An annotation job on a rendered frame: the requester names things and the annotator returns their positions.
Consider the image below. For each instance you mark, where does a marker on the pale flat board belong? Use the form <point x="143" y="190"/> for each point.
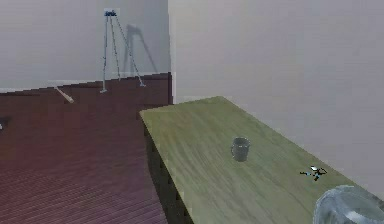
<point x="65" y="94"/>

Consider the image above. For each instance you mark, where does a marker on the green wooden table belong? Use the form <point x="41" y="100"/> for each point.
<point x="206" y="160"/>

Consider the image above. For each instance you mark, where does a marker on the grey cup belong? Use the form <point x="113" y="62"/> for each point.
<point x="240" y="149"/>

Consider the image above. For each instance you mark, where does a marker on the clear glass bowl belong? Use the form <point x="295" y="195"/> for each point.
<point x="346" y="206"/>

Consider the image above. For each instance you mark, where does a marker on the grey tripod stand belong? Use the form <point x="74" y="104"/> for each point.
<point x="110" y="50"/>

